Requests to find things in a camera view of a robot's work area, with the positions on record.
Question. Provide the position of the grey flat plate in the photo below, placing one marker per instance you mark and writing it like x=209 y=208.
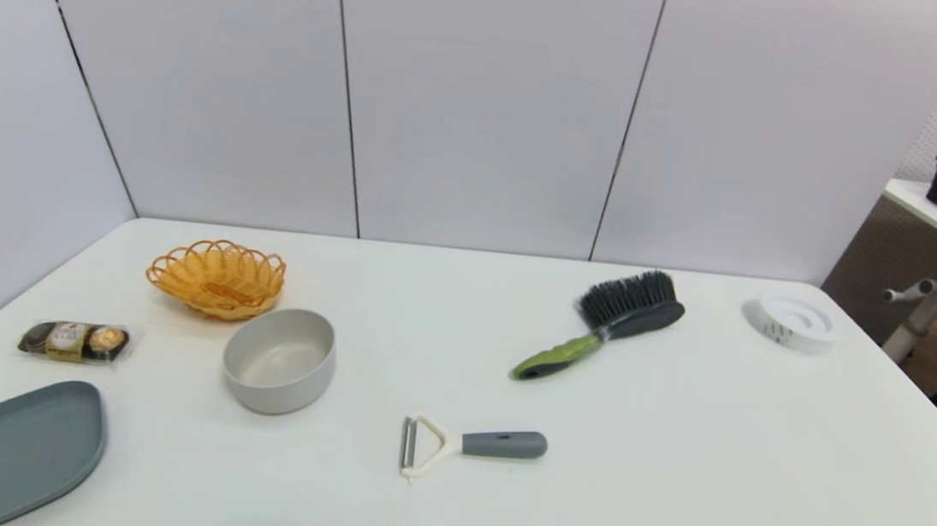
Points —
x=12 y=451

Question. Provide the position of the gold chocolates clear pack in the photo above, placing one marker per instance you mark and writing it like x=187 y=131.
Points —
x=74 y=341

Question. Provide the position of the orange woven plastic basket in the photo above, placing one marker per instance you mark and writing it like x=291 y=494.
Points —
x=217 y=283

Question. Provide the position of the white tape roll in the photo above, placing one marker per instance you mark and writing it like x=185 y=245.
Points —
x=798 y=325

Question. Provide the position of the light grey round bowl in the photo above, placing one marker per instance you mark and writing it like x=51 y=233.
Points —
x=278 y=365

